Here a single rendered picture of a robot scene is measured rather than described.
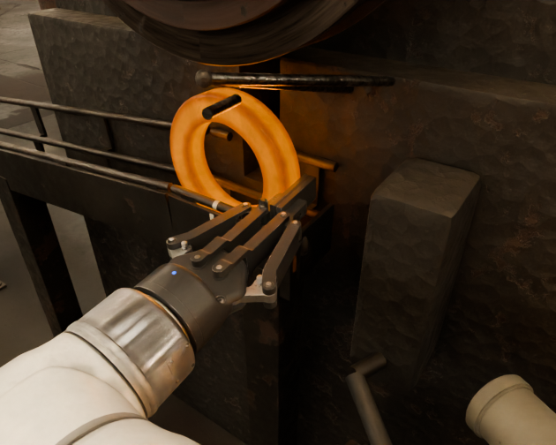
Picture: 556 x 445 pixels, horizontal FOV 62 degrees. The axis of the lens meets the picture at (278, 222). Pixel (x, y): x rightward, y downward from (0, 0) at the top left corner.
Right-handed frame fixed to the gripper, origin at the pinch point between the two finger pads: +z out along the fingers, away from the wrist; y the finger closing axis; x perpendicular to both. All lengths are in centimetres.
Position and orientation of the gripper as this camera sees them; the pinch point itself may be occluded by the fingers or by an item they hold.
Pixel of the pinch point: (294, 200)
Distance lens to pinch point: 50.5
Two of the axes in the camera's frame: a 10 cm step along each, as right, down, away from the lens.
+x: -0.5, -7.9, -6.1
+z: 5.6, -5.3, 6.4
